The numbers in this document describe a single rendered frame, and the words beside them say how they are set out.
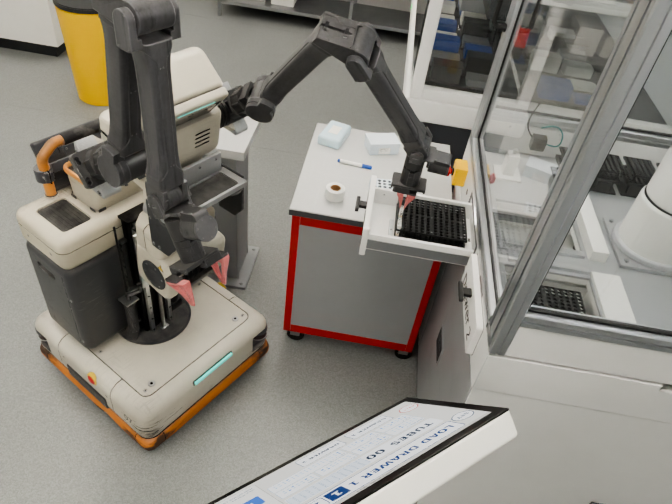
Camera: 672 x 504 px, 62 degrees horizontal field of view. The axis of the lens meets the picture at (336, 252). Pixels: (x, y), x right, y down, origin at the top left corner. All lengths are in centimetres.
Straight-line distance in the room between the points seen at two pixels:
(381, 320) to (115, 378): 102
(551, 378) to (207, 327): 127
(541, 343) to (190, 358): 125
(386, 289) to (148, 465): 108
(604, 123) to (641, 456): 106
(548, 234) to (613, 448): 80
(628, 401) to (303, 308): 127
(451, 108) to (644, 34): 158
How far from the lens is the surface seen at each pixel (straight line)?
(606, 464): 186
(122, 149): 127
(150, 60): 108
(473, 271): 162
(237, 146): 228
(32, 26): 486
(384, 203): 192
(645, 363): 150
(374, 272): 213
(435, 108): 250
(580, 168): 108
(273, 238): 300
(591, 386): 154
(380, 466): 94
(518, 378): 149
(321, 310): 231
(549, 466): 185
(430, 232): 175
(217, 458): 223
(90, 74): 409
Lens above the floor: 197
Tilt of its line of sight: 42 degrees down
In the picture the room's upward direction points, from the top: 9 degrees clockwise
